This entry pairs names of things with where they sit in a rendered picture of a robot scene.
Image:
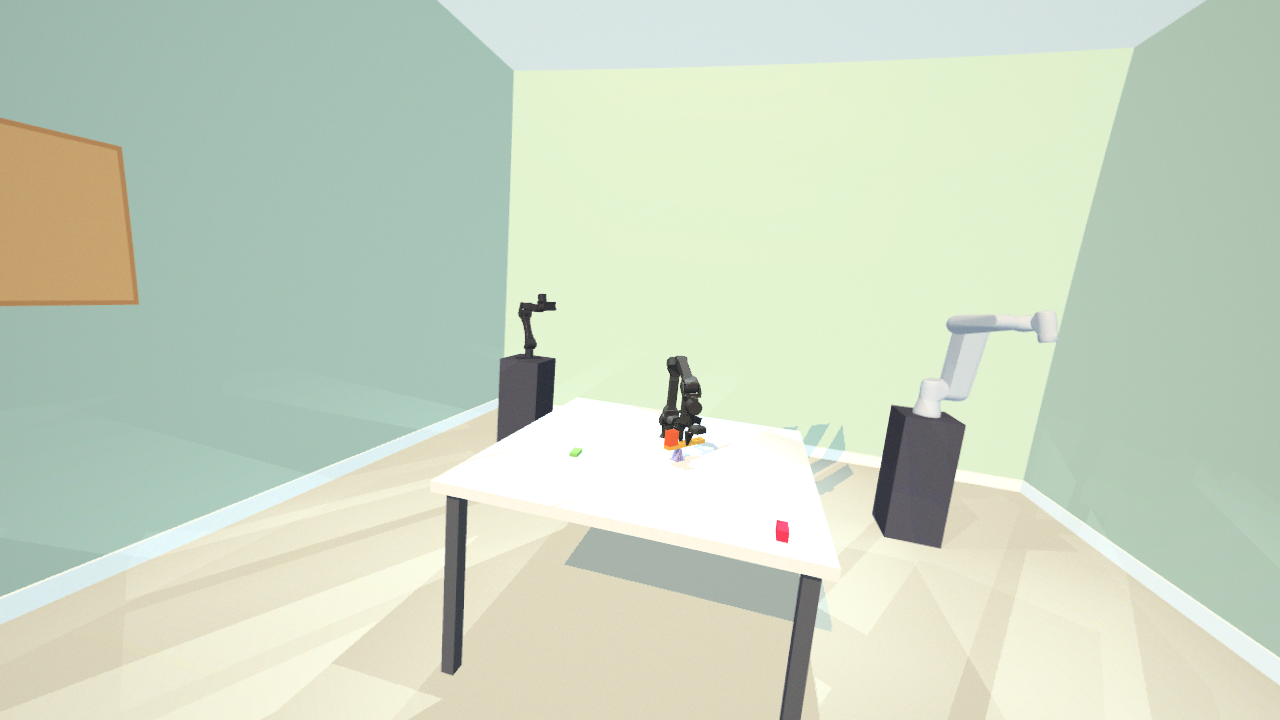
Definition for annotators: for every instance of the orange and yellow bar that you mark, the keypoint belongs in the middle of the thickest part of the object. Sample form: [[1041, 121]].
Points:
[[671, 440]]

